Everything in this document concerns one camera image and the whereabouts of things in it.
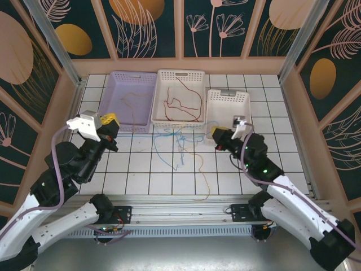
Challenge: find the yellow wire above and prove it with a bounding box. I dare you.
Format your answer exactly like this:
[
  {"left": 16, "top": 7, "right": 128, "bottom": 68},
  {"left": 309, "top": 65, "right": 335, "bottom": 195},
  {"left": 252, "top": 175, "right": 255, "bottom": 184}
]
[{"left": 120, "top": 92, "right": 153, "bottom": 133}]

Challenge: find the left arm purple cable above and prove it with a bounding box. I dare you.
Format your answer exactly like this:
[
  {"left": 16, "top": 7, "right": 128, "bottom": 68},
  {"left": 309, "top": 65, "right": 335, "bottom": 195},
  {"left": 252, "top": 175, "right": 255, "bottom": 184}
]
[{"left": 0, "top": 124, "right": 133, "bottom": 245}]

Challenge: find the small white plastic basket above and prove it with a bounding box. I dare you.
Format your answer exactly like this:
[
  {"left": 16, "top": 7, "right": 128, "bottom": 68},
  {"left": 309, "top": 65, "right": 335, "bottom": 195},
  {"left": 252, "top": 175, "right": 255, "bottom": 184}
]
[{"left": 205, "top": 89, "right": 253, "bottom": 145}]

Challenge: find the aluminium frame post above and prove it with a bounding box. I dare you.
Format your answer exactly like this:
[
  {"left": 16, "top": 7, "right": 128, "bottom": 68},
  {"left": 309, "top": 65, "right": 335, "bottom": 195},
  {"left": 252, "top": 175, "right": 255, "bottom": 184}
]
[
  {"left": 24, "top": 0, "right": 83, "bottom": 87},
  {"left": 278, "top": 0, "right": 331, "bottom": 83}
]

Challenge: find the large white plastic basket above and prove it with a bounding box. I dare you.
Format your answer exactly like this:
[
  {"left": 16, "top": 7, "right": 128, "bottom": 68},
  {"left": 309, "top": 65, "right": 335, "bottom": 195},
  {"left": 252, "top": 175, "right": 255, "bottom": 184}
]
[{"left": 151, "top": 69, "right": 206, "bottom": 131}]

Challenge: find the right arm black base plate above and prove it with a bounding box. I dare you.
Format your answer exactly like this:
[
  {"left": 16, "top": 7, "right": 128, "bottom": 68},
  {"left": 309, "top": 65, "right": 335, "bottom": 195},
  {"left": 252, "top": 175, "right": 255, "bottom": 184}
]
[{"left": 230, "top": 203, "right": 266, "bottom": 224}]

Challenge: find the orange wire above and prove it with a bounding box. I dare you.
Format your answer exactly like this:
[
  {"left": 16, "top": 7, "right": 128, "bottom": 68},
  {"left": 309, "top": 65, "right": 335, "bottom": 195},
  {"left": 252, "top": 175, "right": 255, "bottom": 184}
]
[{"left": 183, "top": 151, "right": 213, "bottom": 203}]

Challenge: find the aluminium rail frame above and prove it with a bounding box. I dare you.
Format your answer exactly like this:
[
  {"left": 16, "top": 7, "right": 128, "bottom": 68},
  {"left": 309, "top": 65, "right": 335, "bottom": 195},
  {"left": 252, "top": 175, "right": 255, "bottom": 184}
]
[{"left": 28, "top": 194, "right": 335, "bottom": 227}]

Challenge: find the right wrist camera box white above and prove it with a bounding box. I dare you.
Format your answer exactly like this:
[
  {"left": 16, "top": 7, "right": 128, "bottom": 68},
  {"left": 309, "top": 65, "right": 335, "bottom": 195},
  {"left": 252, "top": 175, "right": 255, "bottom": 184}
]
[{"left": 231, "top": 113, "right": 253, "bottom": 141}]

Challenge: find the slotted grey cable duct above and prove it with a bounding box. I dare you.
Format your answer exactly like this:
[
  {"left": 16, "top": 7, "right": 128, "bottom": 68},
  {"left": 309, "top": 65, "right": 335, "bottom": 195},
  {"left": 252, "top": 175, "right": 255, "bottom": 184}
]
[{"left": 38, "top": 226, "right": 254, "bottom": 239}]

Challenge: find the purple plastic basket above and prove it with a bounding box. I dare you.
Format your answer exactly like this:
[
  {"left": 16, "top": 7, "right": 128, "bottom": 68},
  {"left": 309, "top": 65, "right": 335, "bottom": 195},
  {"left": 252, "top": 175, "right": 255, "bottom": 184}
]
[{"left": 98, "top": 71, "right": 158, "bottom": 134}]

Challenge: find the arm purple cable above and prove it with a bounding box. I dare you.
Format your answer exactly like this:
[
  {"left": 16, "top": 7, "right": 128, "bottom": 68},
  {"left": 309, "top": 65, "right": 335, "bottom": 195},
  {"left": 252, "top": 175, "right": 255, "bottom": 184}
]
[
  {"left": 241, "top": 120, "right": 361, "bottom": 255},
  {"left": 0, "top": 124, "right": 133, "bottom": 245}
]

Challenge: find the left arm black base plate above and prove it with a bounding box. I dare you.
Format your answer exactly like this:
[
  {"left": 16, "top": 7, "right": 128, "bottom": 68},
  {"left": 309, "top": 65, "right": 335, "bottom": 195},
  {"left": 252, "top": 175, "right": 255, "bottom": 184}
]
[{"left": 98, "top": 205, "right": 133, "bottom": 225}]

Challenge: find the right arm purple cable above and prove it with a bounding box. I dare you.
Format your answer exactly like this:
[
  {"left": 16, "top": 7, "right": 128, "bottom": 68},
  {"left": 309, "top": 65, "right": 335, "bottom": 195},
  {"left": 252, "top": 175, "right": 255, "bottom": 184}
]
[{"left": 241, "top": 120, "right": 361, "bottom": 255}]

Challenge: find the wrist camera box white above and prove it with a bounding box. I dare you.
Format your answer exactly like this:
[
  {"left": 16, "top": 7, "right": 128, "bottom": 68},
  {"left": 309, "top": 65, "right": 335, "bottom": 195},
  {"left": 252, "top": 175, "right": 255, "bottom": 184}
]
[
  {"left": 67, "top": 111, "right": 102, "bottom": 142},
  {"left": 231, "top": 113, "right": 253, "bottom": 141}
]

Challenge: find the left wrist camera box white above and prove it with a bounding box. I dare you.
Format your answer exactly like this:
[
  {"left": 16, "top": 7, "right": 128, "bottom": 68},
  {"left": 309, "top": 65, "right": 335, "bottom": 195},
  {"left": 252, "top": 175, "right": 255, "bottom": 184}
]
[{"left": 67, "top": 111, "right": 102, "bottom": 142}]

